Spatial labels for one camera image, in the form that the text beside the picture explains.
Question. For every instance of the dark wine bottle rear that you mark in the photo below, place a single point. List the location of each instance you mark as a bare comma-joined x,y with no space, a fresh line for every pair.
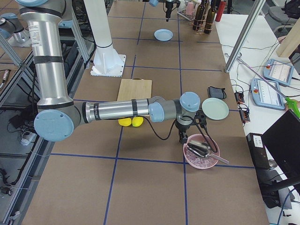
199,14

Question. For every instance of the bamboo cutting board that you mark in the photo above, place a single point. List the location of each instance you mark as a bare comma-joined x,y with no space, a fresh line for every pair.
134,89

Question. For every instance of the metal scoop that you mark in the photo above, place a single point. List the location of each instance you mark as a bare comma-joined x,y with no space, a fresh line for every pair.
203,150

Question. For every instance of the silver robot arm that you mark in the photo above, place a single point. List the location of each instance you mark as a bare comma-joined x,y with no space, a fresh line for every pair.
154,3
58,115

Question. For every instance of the light green plate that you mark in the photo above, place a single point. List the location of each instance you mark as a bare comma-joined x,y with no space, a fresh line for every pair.
215,108

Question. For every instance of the yellow lemon near board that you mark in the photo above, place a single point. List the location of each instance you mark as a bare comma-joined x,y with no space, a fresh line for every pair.
137,121

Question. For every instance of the yellow lemon outer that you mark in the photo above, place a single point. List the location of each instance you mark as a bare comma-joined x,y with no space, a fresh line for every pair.
125,122

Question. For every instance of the black monitor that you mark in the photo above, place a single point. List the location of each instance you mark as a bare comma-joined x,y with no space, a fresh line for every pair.
282,140

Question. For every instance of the dark wine bottle front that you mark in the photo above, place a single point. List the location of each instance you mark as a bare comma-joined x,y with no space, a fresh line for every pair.
210,17

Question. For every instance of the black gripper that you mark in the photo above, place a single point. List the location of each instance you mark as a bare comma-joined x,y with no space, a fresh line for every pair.
168,10
182,128

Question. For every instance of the teach pendant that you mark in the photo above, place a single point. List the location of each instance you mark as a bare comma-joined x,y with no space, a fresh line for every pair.
278,71
265,96

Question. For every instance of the red bottle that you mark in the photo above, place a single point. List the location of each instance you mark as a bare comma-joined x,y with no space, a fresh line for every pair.
220,10

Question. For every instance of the light blue plate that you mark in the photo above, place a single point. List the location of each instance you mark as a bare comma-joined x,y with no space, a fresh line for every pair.
163,35

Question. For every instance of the copper wire bottle rack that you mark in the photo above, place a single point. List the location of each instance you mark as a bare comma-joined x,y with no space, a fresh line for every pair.
202,23

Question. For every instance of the pink bowl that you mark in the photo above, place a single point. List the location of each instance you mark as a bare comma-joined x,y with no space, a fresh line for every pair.
197,162

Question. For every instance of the teach pendant far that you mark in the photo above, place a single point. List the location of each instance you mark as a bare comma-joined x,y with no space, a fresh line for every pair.
278,71

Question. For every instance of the dark wine bottle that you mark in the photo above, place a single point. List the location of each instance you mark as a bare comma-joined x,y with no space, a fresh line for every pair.
210,17
199,14

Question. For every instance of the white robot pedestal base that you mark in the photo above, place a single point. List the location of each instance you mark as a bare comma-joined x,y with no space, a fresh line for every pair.
106,62

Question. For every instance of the pink cup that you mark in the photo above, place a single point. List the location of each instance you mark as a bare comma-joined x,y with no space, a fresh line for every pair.
189,8

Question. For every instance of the teach pendant near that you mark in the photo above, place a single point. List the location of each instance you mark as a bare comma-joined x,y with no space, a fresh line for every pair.
265,96

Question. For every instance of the grey folded cloth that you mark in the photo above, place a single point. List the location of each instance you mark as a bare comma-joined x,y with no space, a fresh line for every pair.
214,92

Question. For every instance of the aluminium frame post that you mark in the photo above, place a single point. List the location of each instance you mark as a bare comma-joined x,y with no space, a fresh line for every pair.
258,5

